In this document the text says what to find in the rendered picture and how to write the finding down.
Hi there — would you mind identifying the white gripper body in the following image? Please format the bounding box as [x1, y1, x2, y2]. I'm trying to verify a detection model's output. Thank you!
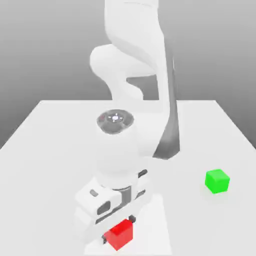
[79, 188, 156, 248]

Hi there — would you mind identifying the small red cube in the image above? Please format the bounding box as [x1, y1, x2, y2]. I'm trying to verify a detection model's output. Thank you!
[103, 218, 134, 252]

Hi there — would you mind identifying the small green cube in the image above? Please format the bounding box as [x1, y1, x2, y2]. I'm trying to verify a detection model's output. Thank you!
[204, 168, 231, 195]

